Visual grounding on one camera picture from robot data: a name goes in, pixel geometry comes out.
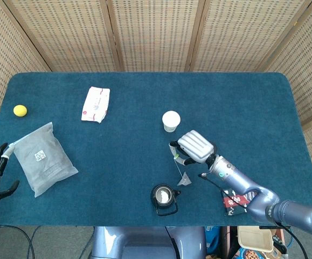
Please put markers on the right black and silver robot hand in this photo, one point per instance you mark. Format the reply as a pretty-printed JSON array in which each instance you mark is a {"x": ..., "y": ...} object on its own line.
[{"x": 196, "y": 145}]

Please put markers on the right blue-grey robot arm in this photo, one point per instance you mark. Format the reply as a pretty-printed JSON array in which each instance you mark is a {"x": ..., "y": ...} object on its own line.
[{"x": 242, "y": 180}]

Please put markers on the black teapot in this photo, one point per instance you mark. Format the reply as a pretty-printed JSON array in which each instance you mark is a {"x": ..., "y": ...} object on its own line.
[{"x": 161, "y": 195}]

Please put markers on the dark red-patterned box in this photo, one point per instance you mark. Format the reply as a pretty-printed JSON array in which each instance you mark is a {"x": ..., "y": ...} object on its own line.
[{"x": 232, "y": 202}]

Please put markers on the white paper cup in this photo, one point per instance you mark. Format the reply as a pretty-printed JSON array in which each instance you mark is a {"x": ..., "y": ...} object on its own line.
[{"x": 171, "y": 118}]

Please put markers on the grey plastic pouch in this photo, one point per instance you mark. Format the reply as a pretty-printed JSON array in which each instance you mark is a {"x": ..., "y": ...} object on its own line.
[{"x": 45, "y": 164}]

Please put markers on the blue table mat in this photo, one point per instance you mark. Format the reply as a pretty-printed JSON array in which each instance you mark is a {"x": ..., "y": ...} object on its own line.
[{"x": 134, "y": 151}]

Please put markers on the yellow ball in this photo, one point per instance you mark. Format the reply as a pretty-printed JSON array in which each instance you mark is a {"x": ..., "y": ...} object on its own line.
[{"x": 20, "y": 110}]

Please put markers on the blue package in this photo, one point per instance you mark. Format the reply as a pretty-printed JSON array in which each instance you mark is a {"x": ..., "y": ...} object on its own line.
[{"x": 211, "y": 240}]

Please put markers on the beige tray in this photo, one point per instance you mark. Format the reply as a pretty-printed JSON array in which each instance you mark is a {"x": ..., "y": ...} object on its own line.
[{"x": 252, "y": 238}]

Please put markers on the white tissue pack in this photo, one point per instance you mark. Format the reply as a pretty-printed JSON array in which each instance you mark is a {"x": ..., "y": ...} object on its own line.
[{"x": 95, "y": 105}]

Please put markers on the blue-grey robot torso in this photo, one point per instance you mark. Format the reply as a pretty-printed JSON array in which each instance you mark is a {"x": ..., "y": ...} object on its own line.
[{"x": 145, "y": 242}]

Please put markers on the printed cookie box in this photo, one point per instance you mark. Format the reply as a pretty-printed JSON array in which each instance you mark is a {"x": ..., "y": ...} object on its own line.
[{"x": 250, "y": 255}]

